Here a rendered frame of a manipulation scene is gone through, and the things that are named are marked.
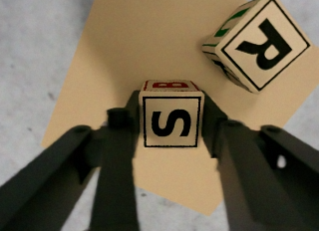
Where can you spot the tan square mat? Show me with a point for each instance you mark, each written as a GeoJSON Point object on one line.
{"type": "Point", "coordinates": [127, 42]}

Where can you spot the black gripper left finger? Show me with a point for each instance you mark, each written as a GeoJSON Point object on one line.
{"type": "Point", "coordinates": [44, 195]}

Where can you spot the white letter block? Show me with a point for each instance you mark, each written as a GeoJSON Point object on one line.
{"type": "Point", "coordinates": [171, 115]}

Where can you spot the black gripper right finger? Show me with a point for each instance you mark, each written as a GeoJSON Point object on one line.
{"type": "Point", "coordinates": [255, 192]}

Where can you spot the tan letter block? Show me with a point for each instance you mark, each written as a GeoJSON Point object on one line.
{"type": "Point", "coordinates": [257, 43]}

